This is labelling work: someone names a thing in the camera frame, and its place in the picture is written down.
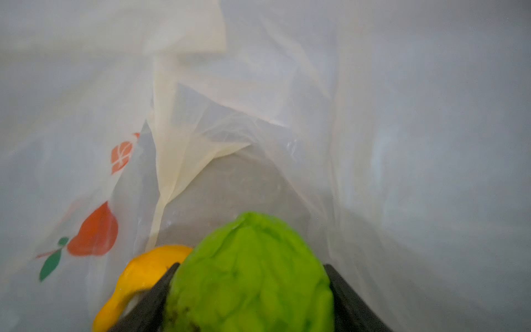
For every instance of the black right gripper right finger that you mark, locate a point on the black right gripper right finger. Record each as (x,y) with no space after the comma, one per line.
(352,314)

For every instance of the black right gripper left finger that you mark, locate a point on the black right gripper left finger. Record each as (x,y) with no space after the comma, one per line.
(147,315)

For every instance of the yellow fake banana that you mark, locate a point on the yellow fake banana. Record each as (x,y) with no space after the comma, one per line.
(141,274)

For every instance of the green bumpy fake fruit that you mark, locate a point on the green bumpy fake fruit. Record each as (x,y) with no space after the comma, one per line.
(255,273)

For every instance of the cream plastic bag orange print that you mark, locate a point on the cream plastic bag orange print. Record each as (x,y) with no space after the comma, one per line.
(394,136)

